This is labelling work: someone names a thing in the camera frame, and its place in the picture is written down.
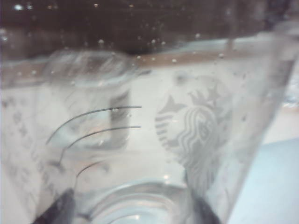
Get tall clear plastic cup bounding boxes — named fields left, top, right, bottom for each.
left=0, top=0, right=299, bottom=224

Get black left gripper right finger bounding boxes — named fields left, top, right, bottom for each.
left=194, top=197, right=221, bottom=224

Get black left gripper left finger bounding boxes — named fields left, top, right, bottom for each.
left=35, top=188, right=76, bottom=224

